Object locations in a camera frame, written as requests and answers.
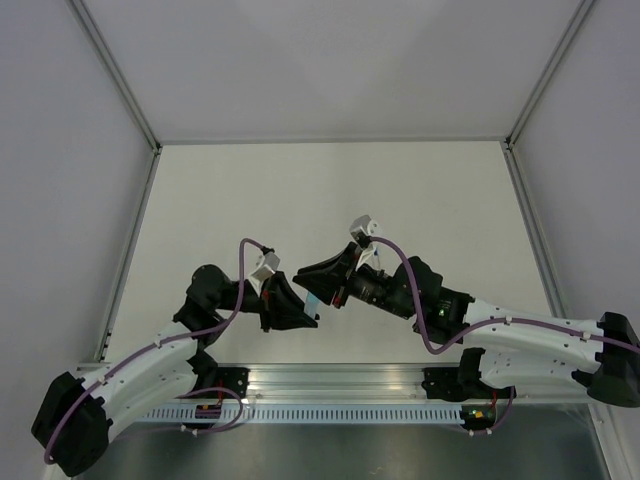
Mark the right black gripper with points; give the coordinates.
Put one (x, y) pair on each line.
(329, 281)

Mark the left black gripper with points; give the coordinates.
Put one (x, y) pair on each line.
(281, 307)

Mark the light blue highlighter pen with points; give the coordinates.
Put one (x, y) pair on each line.
(311, 306)

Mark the white whiteboard marker pen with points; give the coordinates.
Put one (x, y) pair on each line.
(379, 261)

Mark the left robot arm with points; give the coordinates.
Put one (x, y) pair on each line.
(81, 415)

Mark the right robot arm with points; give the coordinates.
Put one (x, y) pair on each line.
(502, 348)

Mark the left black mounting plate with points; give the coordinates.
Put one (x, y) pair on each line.
(235, 379)

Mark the black mounting plate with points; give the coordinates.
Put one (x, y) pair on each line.
(235, 379)
(443, 383)

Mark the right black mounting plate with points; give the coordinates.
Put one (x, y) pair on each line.
(443, 383)

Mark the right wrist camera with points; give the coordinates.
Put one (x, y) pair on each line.
(362, 229)

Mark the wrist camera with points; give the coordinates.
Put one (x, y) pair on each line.
(362, 229)
(266, 266)

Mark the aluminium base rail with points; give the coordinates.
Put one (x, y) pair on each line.
(373, 383)

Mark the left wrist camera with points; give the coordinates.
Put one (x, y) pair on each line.
(266, 266)

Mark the white slotted cable duct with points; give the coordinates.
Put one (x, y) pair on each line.
(333, 414)

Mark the left aluminium frame post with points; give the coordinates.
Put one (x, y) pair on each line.
(96, 39)

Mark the aluminium frame post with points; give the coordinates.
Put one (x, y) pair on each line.
(96, 39)
(559, 54)

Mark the right aluminium frame post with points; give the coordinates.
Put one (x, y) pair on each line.
(559, 54)

